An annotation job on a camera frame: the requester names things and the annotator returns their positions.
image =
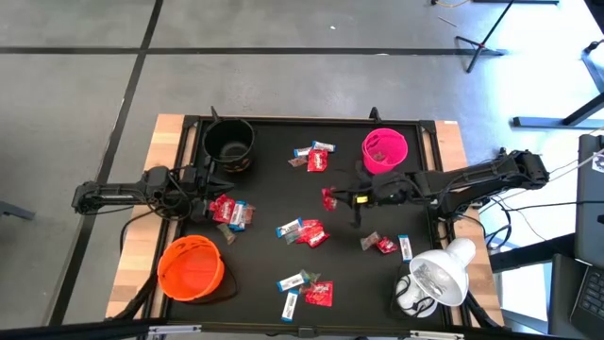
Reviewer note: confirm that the black jack-o'-lantern bucket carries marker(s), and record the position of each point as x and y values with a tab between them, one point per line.
214	137

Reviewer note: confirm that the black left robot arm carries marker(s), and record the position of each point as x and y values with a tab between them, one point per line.
118	191

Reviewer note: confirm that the open laptop with keyboard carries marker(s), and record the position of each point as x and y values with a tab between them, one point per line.
590	297

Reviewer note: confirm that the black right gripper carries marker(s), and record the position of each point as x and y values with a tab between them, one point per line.
391	189

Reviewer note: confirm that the grey furniture foot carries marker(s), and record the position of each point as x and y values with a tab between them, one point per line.
16	211

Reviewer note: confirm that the white Hershey's bar blue ends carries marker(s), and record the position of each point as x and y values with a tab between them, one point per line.
291	282
290	305
405	248
323	146
237	215
302	151
289	227

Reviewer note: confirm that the grey closed laptop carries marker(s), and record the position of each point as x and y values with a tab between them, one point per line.
590	212

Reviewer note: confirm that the office chair base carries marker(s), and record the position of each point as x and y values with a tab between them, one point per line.
593	63

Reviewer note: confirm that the black desk leg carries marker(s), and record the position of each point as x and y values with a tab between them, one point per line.
542	122

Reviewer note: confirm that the white desk lamp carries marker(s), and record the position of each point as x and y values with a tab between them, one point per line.
443	278

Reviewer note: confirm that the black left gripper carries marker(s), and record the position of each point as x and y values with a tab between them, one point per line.
196	179

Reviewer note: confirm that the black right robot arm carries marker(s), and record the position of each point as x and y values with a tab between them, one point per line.
472	181

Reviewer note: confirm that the silver metal plate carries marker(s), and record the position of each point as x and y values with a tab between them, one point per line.
436	335
174	329

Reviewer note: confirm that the pink plastic bucket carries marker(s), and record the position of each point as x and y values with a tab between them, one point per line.
391	141

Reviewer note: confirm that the black clamp bracket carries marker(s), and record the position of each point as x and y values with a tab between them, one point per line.
215	114
375	114

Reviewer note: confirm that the black overhead rig beam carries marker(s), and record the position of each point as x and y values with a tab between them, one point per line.
71	330

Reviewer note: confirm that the orange plastic bucket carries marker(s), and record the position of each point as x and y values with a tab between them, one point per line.
189	269

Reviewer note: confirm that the black tripod stand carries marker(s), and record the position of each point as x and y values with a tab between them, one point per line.
480	45

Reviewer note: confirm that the black desk crossbeam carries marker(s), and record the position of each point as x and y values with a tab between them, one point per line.
533	246

